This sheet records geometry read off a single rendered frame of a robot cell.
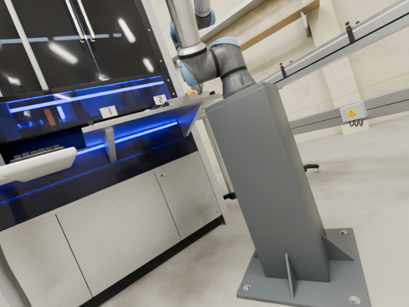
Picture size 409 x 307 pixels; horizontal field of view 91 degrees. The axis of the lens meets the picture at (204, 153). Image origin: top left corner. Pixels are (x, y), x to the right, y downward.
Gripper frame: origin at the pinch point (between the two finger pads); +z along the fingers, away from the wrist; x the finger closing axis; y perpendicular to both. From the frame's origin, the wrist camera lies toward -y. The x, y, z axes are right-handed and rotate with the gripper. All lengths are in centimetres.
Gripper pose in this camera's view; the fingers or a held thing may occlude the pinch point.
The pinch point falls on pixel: (200, 91)
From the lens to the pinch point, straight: 111.8
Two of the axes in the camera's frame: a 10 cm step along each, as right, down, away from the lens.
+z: 3.5, 9.3, 0.8
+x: -8.0, 3.4, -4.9
